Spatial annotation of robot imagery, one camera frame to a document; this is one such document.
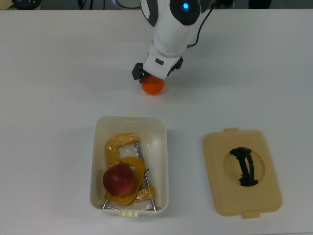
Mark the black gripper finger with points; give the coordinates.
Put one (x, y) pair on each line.
(178, 64)
(137, 71)

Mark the orange fruit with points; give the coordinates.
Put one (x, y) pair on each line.
(153, 86)

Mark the red apple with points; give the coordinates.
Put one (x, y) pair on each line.
(119, 180)

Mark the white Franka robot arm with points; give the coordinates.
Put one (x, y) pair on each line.
(171, 31)

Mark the white plastic container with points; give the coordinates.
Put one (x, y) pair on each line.
(161, 151)

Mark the beige container lid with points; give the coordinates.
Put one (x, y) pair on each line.
(215, 171)

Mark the large orange C-clamp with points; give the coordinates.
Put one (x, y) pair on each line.
(111, 151)

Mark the small orange C-clamp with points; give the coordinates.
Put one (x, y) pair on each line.
(139, 169)

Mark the black background object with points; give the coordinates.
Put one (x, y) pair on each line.
(25, 3)

